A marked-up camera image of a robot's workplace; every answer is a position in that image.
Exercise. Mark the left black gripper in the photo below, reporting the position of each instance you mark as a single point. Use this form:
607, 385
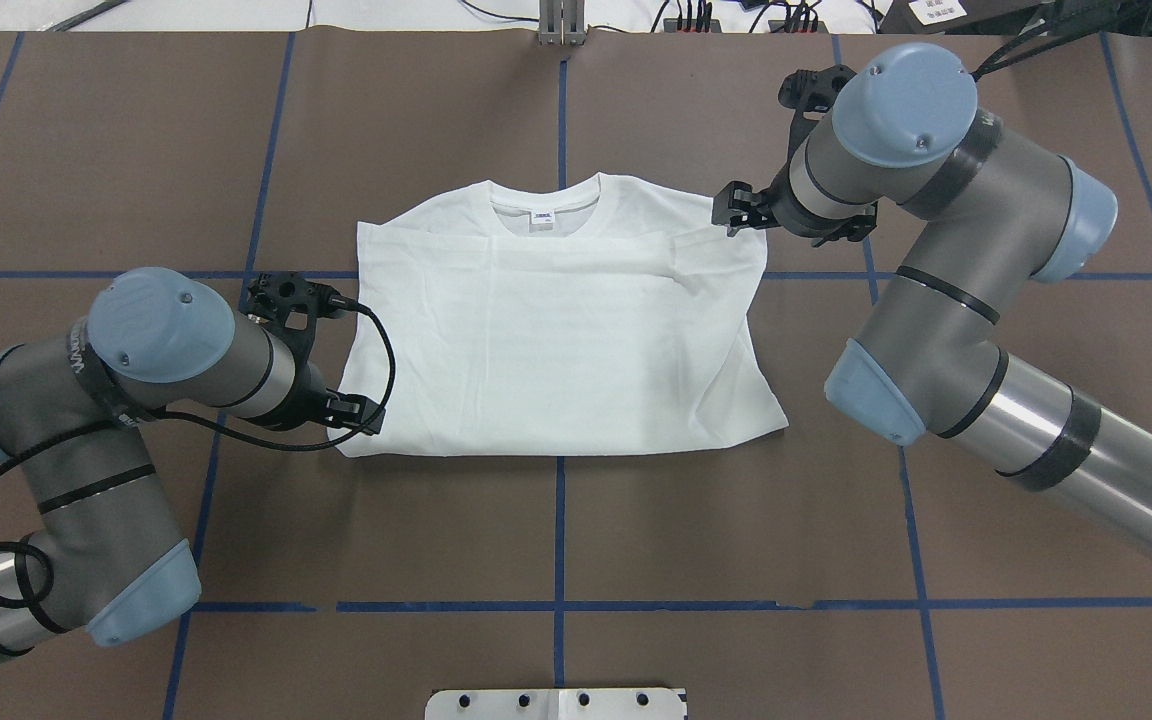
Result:
313, 392

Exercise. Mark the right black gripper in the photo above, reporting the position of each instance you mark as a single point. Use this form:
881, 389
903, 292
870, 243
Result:
769, 207

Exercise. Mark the white long-sleeve printed shirt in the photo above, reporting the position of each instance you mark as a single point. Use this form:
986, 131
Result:
607, 319

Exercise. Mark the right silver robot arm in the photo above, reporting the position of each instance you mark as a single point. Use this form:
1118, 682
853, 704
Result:
999, 211

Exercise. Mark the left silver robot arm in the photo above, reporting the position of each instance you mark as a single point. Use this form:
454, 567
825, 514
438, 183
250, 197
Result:
88, 539

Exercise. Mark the aluminium camera post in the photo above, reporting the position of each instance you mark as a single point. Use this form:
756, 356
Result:
562, 23

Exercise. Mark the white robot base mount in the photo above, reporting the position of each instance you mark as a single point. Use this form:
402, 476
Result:
559, 703

